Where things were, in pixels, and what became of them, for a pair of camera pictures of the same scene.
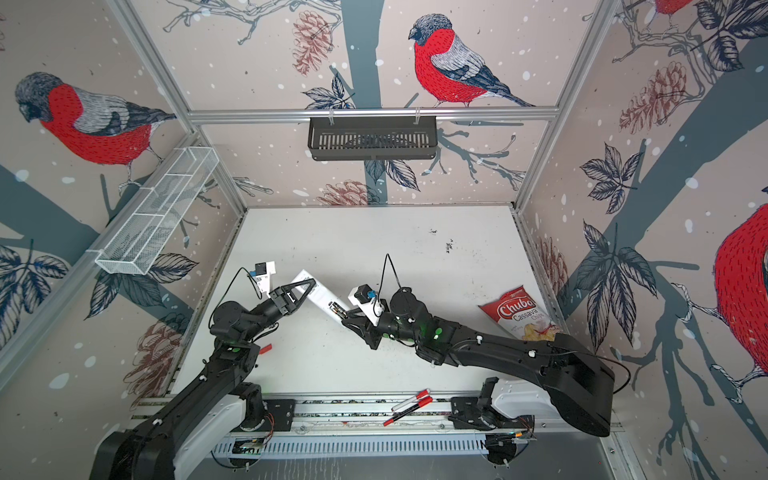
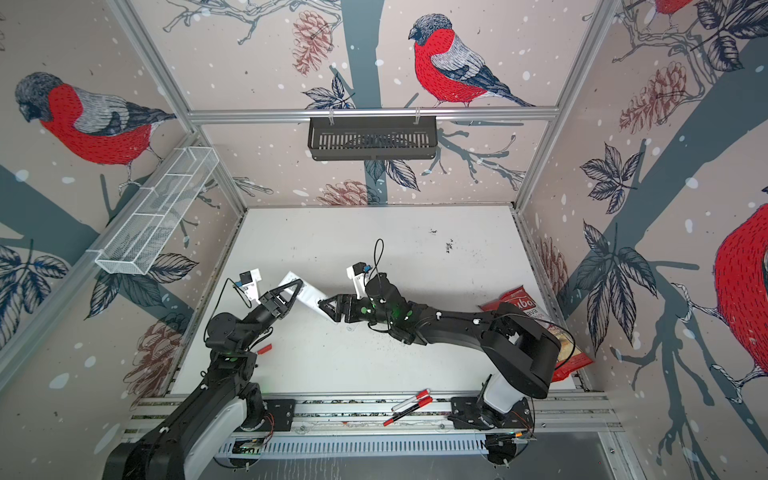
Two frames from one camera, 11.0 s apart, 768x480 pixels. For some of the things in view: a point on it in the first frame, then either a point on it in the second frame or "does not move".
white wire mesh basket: (154, 213) does not move
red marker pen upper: (418, 395) does not move
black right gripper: (370, 332) -> (346, 299)
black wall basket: (377, 140) does not move
